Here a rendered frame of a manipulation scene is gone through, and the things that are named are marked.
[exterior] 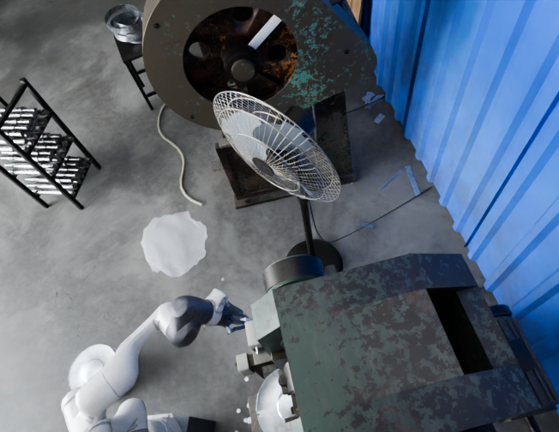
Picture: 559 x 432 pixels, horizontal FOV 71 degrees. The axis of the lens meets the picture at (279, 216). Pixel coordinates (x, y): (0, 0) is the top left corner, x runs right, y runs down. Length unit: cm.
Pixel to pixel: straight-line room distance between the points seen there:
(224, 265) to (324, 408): 194
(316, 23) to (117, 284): 214
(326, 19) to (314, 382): 140
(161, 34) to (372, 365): 141
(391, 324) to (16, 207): 338
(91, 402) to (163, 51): 131
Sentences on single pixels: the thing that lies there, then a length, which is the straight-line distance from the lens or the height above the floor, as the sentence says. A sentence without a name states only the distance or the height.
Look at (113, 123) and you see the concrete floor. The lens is 400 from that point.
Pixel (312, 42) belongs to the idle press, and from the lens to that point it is 185.
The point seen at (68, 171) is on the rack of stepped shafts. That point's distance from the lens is 344.
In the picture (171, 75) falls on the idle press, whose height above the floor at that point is 136.
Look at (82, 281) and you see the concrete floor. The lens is 317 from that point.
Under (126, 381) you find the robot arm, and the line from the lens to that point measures 142.
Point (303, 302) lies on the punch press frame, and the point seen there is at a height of 150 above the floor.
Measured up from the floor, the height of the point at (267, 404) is 78.
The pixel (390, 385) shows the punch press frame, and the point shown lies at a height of 150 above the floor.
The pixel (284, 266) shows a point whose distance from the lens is 111.
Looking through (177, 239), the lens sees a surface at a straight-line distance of 274.
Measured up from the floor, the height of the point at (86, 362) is 23.
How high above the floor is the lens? 243
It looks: 59 degrees down
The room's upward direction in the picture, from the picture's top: 15 degrees counter-clockwise
